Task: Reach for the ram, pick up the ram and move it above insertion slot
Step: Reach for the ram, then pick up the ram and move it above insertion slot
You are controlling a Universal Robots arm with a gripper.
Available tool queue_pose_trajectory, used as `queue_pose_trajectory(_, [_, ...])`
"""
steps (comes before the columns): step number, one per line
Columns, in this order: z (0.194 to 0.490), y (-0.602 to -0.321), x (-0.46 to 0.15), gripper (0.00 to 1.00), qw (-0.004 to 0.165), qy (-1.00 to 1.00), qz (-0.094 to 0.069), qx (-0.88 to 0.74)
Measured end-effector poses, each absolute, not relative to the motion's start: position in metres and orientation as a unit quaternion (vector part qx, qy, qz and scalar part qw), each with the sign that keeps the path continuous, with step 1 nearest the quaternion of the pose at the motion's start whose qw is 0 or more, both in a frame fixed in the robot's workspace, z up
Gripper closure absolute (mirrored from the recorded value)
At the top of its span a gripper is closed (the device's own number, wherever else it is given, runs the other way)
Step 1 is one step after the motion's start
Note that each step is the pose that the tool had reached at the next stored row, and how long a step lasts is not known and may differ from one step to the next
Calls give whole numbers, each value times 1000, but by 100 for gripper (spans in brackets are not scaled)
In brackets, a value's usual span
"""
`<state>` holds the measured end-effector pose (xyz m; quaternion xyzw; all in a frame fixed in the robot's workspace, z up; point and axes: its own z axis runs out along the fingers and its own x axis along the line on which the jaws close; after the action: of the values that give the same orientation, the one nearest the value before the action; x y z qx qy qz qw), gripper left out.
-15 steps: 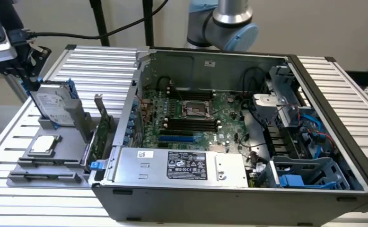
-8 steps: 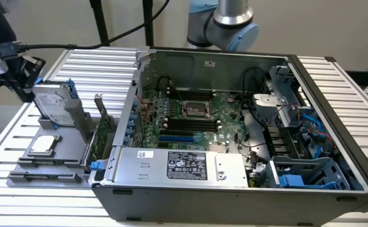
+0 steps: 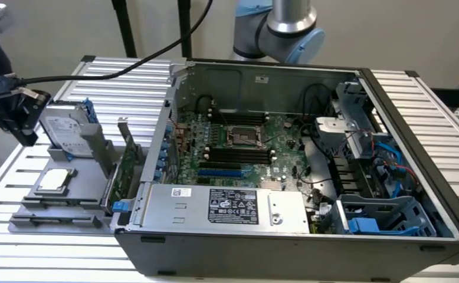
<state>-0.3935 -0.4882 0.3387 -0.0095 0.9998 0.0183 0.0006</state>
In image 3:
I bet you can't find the blue-grey plastic disk bay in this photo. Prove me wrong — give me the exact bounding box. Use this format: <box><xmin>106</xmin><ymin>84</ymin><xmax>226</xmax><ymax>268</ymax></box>
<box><xmin>335</xmin><ymin>193</ymin><xmax>437</xmax><ymax>237</ymax></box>

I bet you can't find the metal drive cage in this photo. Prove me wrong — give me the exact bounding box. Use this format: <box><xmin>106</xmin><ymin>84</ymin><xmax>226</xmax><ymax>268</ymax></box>
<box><xmin>313</xmin><ymin>81</ymin><xmax>392</xmax><ymax>162</ymax></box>

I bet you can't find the silver power supply unit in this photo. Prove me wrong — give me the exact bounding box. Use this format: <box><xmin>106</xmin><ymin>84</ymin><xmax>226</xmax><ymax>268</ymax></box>
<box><xmin>141</xmin><ymin>183</ymin><xmax>313</xmax><ymax>234</ymax></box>

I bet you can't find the silver CPU chip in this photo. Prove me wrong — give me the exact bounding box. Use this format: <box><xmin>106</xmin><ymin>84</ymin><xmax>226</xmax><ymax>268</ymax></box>
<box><xmin>36</xmin><ymin>169</ymin><xmax>77</xmax><ymax>192</ymax></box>

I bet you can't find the black expansion slot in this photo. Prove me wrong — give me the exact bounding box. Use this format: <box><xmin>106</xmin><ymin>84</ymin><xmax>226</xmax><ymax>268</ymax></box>
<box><xmin>198</xmin><ymin>161</ymin><xmax>242</xmax><ymax>170</ymax></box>

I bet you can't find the grey parts rack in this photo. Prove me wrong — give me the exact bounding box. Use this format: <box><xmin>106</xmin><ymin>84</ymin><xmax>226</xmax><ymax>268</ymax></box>
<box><xmin>8</xmin><ymin>123</ymin><xmax>146</xmax><ymax>235</ymax></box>

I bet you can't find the CPU socket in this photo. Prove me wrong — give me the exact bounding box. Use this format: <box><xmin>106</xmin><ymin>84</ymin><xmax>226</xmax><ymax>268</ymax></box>
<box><xmin>222</xmin><ymin>124</ymin><xmax>262</xmax><ymax>147</ymax></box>

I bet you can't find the blue expansion slot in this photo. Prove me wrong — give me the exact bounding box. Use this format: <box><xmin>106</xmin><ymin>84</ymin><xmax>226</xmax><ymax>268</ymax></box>
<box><xmin>197</xmin><ymin>168</ymin><xmax>244</xmax><ymax>179</ymax></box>

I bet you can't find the blue card latch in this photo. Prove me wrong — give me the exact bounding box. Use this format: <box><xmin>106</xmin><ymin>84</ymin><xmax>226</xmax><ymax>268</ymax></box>
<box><xmin>112</xmin><ymin>199</ymin><xmax>130</xmax><ymax>213</ymax></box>

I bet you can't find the RAM stick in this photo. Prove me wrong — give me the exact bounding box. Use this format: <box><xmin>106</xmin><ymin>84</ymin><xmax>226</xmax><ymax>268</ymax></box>
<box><xmin>22</xmin><ymin>197</ymin><xmax>100</xmax><ymax>205</ymax></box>
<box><xmin>12</xmin><ymin>216</ymin><xmax>98</xmax><ymax>225</ymax></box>

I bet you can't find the green motherboard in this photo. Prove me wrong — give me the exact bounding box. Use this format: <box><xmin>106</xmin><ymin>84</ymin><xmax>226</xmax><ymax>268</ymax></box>
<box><xmin>172</xmin><ymin>113</ymin><xmax>312</xmax><ymax>189</ymax></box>

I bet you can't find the black stand pole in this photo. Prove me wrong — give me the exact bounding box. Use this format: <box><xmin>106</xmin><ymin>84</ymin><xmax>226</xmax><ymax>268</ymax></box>
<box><xmin>176</xmin><ymin>0</ymin><xmax>194</xmax><ymax>58</ymax></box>
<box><xmin>110</xmin><ymin>0</ymin><xmax>138</xmax><ymax>58</ymax></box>

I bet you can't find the blue wire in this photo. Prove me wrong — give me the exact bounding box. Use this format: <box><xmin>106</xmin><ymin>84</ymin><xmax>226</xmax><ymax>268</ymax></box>
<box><xmin>372</xmin><ymin>140</ymin><xmax>405</xmax><ymax>197</ymax></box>

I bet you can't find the red wire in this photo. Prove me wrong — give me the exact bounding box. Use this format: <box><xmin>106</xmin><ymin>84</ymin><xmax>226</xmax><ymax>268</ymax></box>
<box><xmin>385</xmin><ymin>163</ymin><xmax>419</xmax><ymax>192</ymax></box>

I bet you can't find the black RAM slot bank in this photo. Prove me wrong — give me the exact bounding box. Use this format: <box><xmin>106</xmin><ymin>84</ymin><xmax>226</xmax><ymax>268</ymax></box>
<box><xmin>204</xmin><ymin>146</ymin><xmax>273</xmax><ymax>163</ymax></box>
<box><xmin>208</xmin><ymin>111</ymin><xmax>268</xmax><ymax>127</ymax></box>

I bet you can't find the silver hard disk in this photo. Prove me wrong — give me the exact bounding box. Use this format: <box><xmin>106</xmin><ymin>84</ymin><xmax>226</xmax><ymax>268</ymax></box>
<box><xmin>41</xmin><ymin>100</ymin><xmax>96</xmax><ymax>157</ymax></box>

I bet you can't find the thick black cable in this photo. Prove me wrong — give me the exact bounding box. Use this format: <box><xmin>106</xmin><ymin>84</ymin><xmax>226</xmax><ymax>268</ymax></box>
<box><xmin>0</xmin><ymin>0</ymin><xmax>214</xmax><ymax>97</ymax></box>

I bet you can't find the green graphics card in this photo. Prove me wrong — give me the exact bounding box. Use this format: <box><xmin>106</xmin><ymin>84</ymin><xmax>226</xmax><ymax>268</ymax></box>
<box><xmin>101</xmin><ymin>117</ymin><xmax>145</xmax><ymax>213</ymax></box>

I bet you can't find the black open PC case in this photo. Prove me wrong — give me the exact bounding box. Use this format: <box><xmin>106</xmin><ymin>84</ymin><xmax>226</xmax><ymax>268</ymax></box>
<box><xmin>110</xmin><ymin>58</ymin><xmax>459</xmax><ymax>277</ymax></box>

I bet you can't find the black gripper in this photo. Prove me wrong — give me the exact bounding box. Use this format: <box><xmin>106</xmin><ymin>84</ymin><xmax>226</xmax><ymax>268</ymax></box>
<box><xmin>0</xmin><ymin>86</ymin><xmax>53</xmax><ymax>147</ymax></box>

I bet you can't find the black fan shroud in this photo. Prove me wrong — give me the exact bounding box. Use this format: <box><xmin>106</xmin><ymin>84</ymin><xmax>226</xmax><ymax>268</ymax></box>
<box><xmin>325</xmin><ymin>157</ymin><xmax>373</xmax><ymax>199</ymax></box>

